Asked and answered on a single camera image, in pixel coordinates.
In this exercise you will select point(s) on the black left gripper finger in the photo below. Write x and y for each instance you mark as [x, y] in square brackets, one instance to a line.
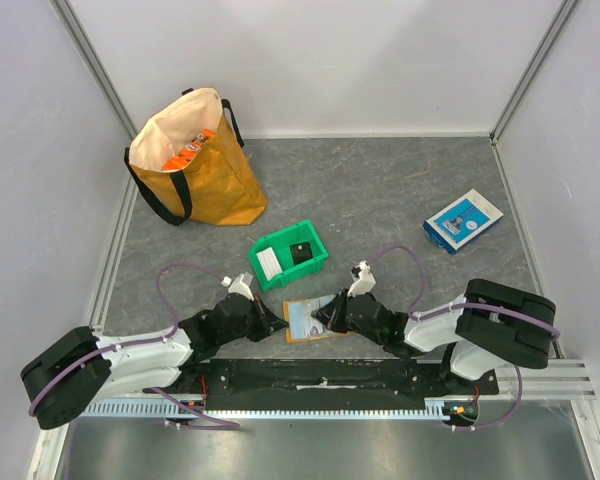
[262, 312]
[276, 324]

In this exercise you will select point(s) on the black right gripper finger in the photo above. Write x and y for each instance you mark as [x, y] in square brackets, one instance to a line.
[333, 318]
[339, 300]

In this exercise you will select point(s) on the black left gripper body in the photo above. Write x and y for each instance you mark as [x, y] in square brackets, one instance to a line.
[251, 327]

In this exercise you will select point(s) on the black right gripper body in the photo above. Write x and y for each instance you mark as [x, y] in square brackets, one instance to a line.
[340, 310]

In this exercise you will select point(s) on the orange leather card holder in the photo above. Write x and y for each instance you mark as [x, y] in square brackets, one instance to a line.
[301, 325]

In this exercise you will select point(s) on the green plastic bin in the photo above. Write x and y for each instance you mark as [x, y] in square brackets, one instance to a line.
[280, 241]

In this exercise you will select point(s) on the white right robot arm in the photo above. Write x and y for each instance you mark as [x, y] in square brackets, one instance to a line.
[487, 326]

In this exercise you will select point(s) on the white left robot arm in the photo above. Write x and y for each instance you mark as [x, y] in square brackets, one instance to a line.
[82, 368]

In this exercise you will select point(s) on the white card stack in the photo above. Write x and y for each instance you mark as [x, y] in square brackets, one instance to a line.
[269, 263]

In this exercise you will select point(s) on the small black device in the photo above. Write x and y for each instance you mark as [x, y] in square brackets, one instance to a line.
[301, 252]

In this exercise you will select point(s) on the blue white box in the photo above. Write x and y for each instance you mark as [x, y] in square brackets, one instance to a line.
[462, 221]

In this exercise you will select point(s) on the orange snack packet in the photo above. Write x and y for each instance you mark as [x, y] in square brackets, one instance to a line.
[184, 157]

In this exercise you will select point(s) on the brown tote bag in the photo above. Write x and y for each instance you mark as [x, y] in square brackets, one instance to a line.
[218, 187]

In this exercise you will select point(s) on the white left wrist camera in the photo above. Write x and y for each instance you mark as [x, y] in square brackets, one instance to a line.
[241, 285]

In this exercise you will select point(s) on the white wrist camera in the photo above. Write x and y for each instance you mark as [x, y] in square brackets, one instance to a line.
[363, 281]
[241, 285]

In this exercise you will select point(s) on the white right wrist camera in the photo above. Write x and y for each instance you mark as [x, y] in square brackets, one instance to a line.
[363, 281]

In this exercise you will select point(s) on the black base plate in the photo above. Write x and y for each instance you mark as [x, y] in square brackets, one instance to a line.
[422, 379]

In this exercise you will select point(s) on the white slotted cable duct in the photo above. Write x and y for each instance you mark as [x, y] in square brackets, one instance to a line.
[160, 408]

